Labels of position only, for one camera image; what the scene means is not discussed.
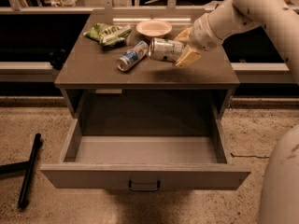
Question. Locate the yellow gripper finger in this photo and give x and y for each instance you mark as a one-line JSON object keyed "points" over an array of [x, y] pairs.
{"points": [[189, 55], [184, 36]]}

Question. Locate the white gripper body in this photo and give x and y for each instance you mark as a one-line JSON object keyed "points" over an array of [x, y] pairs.
{"points": [[202, 34]]}

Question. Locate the silver green 7up can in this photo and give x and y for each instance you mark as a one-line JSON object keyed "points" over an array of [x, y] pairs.
{"points": [[165, 50]]}

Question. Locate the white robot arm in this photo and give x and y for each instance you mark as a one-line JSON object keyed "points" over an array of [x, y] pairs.
{"points": [[279, 202]]}

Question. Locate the blue silver soda can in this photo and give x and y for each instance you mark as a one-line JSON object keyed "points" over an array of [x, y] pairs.
{"points": [[132, 56]]}

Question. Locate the grey cabinet counter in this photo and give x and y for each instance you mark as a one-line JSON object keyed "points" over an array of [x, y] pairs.
{"points": [[90, 67]]}

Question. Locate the grey open top drawer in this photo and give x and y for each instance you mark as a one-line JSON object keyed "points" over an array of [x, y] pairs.
{"points": [[174, 137]]}

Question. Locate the white bowl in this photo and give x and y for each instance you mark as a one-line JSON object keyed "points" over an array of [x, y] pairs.
{"points": [[154, 28]]}

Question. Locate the green chip bag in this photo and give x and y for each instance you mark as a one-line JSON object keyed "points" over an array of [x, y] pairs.
{"points": [[108, 35]]}

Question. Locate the black object beside cabinet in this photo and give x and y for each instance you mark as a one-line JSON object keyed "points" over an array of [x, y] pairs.
{"points": [[57, 59]]}

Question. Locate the black left stand leg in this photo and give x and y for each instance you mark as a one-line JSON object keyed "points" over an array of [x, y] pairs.
{"points": [[28, 168]]}

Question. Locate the black drawer handle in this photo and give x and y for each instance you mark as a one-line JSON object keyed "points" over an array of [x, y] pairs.
{"points": [[146, 187]]}

